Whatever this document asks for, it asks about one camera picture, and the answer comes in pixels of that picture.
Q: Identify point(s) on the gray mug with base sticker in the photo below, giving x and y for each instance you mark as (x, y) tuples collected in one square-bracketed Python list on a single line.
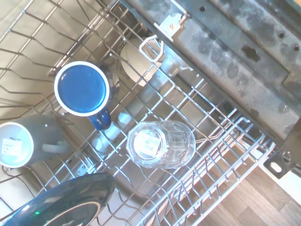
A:
[(40, 131)]

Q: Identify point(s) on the blue mug with white rim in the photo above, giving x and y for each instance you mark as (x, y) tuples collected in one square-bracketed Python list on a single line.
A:
[(82, 88)]

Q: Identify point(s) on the built-in dishwasher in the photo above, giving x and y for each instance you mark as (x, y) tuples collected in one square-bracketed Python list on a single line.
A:
[(223, 47)]

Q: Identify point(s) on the clear faceted drinking glass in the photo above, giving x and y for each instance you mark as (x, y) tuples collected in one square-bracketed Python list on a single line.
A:
[(162, 146)]

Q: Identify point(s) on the white round plastic fitting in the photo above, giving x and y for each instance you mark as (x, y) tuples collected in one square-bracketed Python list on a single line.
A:
[(132, 63)]

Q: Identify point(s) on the dark blue dinner plate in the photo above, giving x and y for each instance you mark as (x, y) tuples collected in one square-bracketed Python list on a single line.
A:
[(70, 195)]

